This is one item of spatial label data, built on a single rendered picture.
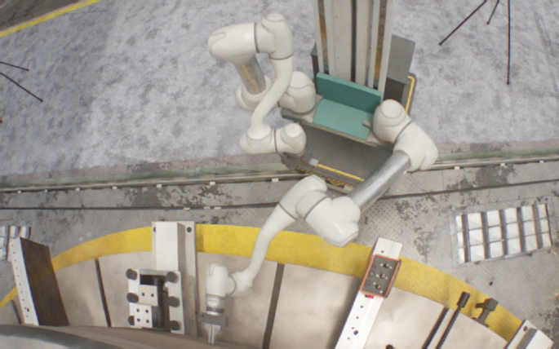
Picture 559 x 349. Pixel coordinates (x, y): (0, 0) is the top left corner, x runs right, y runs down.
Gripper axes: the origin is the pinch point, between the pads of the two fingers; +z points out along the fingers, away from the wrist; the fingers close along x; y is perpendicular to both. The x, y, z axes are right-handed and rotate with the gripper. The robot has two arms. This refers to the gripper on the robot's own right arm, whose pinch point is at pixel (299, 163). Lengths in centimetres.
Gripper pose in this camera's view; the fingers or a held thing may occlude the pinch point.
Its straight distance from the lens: 215.0
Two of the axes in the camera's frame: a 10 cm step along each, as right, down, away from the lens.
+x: -9.3, -3.1, 2.2
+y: 3.6, -8.8, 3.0
